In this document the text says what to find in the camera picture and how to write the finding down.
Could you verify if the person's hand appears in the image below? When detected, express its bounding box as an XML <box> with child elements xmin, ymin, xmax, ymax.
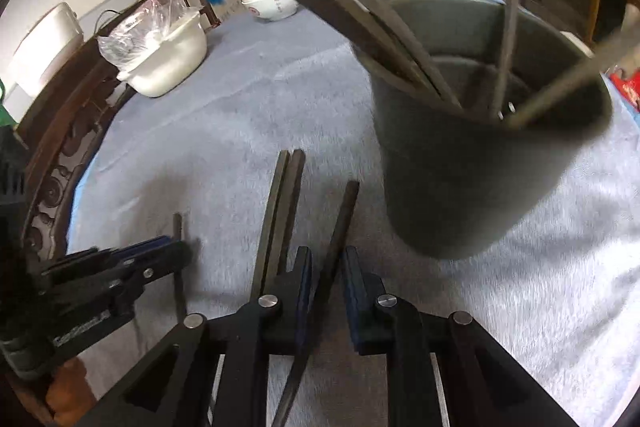
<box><xmin>46</xmin><ymin>358</ymin><xmax>96</xmax><ymax>426</ymax></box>

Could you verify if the dark chopstick four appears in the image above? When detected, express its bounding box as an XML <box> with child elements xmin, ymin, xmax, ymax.
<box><xmin>271</xmin><ymin>180</ymin><xmax>360</xmax><ymax>427</ymax></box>

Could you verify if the grey tablecloth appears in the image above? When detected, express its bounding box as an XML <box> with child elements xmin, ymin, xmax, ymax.
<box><xmin>67</xmin><ymin>11</ymin><xmax>639</xmax><ymax>426</ymax></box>

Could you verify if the white pot with plastic bag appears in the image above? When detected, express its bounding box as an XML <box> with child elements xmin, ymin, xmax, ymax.
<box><xmin>96</xmin><ymin>0</ymin><xmax>207</xmax><ymax>98</ymax></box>

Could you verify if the white rice cooker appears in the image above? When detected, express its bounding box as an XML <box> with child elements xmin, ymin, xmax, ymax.
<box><xmin>1</xmin><ymin>2</ymin><xmax>85</xmax><ymax>98</ymax></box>

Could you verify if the dark chopstick five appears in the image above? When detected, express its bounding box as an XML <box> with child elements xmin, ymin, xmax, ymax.
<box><xmin>265</xmin><ymin>150</ymin><xmax>306</xmax><ymax>288</ymax></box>

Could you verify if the dark grey utensil holder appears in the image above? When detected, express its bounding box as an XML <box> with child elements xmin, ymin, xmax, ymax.
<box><xmin>358</xmin><ymin>0</ymin><xmax>612</xmax><ymax>259</ymax></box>

